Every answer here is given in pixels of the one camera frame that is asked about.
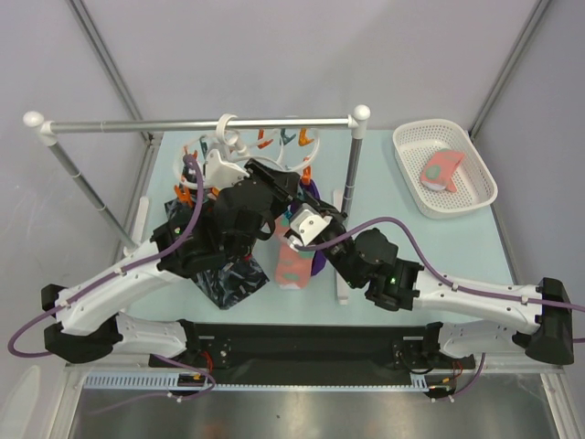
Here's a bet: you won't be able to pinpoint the pink sock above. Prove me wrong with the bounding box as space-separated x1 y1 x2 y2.
420 148 465 193
275 215 314 289

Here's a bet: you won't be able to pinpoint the white round clip hanger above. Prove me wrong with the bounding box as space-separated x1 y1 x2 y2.
172 128 320 205

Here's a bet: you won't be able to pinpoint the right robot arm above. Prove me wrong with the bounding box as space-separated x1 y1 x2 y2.
285 201 577 367

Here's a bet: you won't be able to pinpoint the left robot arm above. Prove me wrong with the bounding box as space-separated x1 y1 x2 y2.
41 159 301 366

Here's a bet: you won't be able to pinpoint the purple cloth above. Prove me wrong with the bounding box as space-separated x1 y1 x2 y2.
300 180 326 276

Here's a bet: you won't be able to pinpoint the dark patterned shorts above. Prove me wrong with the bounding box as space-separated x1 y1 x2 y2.
157 200 269 310

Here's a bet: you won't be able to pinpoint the white plastic basket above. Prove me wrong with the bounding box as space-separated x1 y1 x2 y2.
392 119 498 220

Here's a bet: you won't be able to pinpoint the white silver clothes rack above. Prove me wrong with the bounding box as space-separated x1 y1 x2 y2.
22 103 372 306

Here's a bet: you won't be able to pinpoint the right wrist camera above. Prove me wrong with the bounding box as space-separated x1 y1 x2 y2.
284 203 333 250

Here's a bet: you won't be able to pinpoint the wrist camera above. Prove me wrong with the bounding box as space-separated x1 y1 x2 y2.
203 149 250 190
284 203 333 250

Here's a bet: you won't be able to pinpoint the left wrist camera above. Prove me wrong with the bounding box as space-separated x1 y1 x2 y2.
203 149 250 190

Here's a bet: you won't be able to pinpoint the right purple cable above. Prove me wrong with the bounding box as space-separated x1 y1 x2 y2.
287 215 585 403

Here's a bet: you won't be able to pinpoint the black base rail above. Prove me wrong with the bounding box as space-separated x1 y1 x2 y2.
191 323 435 386

